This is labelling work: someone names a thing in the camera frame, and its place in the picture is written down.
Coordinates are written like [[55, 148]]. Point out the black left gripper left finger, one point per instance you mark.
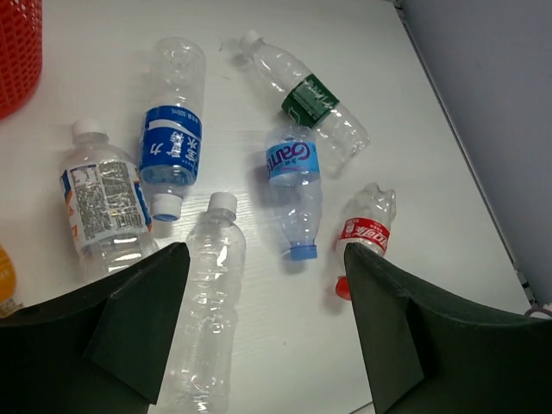
[[102, 348]]

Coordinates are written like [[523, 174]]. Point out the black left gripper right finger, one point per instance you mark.
[[427, 350]]

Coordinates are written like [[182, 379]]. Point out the orange plastic bottle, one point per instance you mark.
[[8, 284]]

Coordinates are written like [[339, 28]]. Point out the white orange label bottle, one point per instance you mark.
[[107, 211]]

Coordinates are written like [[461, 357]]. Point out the red label cola bottle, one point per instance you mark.
[[366, 219]]

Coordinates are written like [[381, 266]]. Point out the plain clear plastic bottle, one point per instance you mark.
[[197, 377]]

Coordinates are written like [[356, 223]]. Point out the blue label clear bottle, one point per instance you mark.
[[172, 130]]

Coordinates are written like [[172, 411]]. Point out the light blue label bottle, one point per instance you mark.
[[294, 182]]

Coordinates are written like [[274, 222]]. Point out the green label clear bottle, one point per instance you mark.
[[289, 85]]

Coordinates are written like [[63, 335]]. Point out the red plastic mesh bin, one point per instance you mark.
[[21, 52]]

